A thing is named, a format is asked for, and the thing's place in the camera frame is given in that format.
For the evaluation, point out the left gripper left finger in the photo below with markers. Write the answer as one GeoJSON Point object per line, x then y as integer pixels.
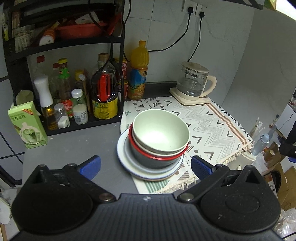
{"type": "Point", "coordinates": [81, 177]}

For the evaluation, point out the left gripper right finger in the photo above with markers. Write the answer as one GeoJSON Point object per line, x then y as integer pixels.
{"type": "Point", "coordinates": [210, 177]}

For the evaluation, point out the white bakery plate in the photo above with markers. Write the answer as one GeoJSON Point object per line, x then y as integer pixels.
{"type": "Point", "coordinates": [134, 164]}

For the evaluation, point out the red rimmed dark bowl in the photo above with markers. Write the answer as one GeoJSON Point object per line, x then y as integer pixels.
{"type": "Point", "coordinates": [151, 160]}

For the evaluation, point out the light green bowl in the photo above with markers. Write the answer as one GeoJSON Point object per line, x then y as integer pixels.
{"type": "Point", "coordinates": [160, 130]}

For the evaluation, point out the patterned table mat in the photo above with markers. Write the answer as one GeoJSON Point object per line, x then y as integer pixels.
{"type": "Point", "coordinates": [215, 136]}

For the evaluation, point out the clear spray bottle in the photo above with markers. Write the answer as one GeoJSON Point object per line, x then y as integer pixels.
{"type": "Point", "coordinates": [263, 141]}

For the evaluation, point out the small white cap jar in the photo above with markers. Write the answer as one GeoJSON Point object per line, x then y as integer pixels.
{"type": "Point", "coordinates": [79, 107]}

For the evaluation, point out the cream kettle base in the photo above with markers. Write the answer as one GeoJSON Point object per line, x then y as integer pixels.
{"type": "Point", "coordinates": [187, 100]}

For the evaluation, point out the white cap oil bottle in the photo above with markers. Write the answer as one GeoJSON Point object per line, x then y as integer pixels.
{"type": "Point", "coordinates": [46, 101]}

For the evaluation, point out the green drink carton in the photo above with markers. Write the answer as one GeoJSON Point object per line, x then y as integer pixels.
{"type": "Point", "coordinates": [27, 124]}

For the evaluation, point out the dark soy sauce bottle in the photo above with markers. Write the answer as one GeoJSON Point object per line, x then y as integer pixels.
{"type": "Point", "coordinates": [104, 95]}

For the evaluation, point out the orange juice bottle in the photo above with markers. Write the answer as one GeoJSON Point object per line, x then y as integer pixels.
{"type": "Point", "coordinates": [139, 64]}

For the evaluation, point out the red bowl on rack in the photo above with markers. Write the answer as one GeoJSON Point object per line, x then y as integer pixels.
{"type": "Point", "coordinates": [89, 30]}

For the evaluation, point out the black metal spice rack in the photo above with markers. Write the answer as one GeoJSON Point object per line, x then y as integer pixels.
{"type": "Point", "coordinates": [44, 13]}

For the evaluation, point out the glass electric kettle cream handle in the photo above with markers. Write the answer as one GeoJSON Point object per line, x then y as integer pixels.
{"type": "Point", "coordinates": [196, 80]}

